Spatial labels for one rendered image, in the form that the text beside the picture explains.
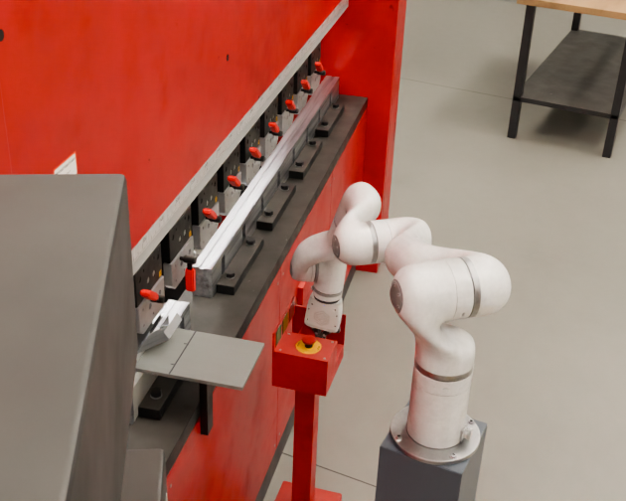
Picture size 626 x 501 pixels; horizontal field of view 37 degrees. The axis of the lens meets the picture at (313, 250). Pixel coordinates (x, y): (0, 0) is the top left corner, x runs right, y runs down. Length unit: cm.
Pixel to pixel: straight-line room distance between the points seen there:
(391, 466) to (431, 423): 14
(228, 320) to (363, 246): 60
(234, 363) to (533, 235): 304
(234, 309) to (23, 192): 181
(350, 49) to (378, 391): 144
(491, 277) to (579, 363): 234
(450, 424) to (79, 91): 97
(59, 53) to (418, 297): 77
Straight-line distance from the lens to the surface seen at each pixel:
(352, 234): 214
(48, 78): 162
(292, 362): 265
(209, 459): 251
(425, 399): 194
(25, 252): 77
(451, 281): 179
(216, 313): 263
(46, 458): 57
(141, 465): 108
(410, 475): 204
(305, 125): 359
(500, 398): 385
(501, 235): 501
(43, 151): 163
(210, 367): 222
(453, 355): 187
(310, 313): 269
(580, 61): 695
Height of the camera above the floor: 233
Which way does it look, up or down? 30 degrees down
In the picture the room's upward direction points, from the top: 2 degrees clockwise
